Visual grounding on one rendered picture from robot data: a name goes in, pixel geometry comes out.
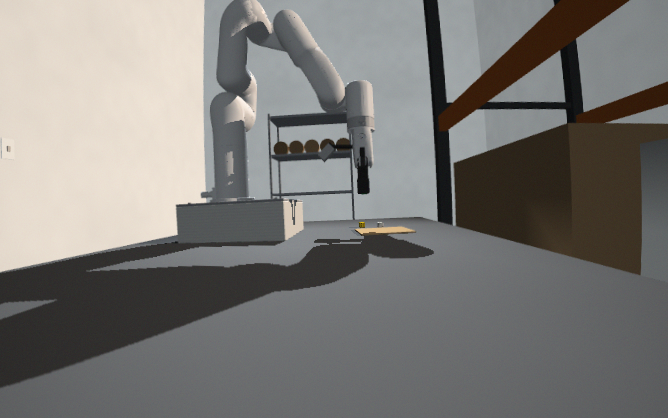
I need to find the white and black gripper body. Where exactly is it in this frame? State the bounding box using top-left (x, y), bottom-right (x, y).
top-left (347, 126), bottom-right (375, 169)

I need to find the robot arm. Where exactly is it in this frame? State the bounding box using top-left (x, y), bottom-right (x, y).
top-left (201, 0), bottom-right (375, 202)

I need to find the tan square mat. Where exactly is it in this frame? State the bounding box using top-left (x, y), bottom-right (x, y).
top-left (355, 227), bottom-right (416, 236)

